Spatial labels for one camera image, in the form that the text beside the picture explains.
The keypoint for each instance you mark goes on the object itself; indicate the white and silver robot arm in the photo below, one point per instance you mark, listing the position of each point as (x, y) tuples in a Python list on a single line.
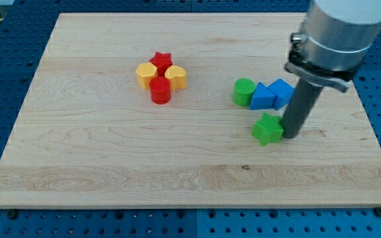
[(332, 41)]

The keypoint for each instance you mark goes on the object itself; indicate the light wooden board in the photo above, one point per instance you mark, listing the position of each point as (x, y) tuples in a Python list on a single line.
[(89, 137)]

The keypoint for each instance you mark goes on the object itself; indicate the red cylinder block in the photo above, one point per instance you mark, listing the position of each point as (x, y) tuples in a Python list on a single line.
[(160, 90)]

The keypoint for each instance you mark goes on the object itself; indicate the yellow heart block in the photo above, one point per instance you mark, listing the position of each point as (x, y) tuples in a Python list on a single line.
[(177, 77)]

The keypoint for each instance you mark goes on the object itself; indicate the green cylinder block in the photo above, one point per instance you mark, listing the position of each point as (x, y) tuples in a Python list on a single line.
[(243, 91)]

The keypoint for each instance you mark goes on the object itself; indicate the red star block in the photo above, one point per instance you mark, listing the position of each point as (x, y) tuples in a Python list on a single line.
[(162, 61)]

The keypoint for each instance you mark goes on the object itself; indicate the yellow hexagon block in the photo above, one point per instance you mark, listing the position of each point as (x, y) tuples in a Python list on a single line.
[(145, 72)]

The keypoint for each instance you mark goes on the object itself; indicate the blue triangle block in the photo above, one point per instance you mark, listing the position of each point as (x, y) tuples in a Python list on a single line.
[(263, 98)]

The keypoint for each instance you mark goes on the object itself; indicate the green star block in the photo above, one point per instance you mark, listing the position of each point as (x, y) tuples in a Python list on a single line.
[(268, 129)]

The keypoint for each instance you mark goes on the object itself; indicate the blue cube block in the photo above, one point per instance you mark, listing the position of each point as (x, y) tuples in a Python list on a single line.
[(283, 93)]

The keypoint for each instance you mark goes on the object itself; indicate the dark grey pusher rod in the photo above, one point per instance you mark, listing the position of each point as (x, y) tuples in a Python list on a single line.
[(299, 108)]

